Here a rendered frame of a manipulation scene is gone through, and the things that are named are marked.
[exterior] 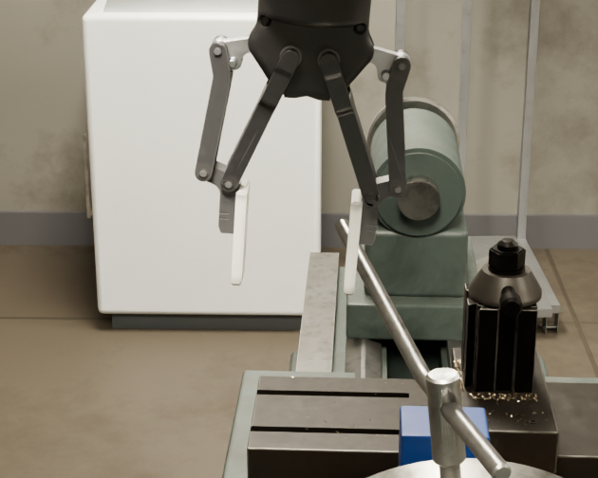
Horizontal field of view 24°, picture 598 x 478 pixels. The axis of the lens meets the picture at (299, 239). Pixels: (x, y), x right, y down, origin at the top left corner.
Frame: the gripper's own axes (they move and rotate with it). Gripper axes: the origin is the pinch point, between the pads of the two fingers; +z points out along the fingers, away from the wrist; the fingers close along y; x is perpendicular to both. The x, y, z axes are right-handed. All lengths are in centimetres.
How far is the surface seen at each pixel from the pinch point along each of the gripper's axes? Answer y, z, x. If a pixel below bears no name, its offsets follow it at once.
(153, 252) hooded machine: 48, 114, -282
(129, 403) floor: 47, 140, -237
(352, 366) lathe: -7, 50, -85
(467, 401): -19, 33, -43
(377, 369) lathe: -11, 50, -85
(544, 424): -27, 32, -39
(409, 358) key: -8.4, 5.2, 6.0
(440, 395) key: -10.2, 4.4, 12.5
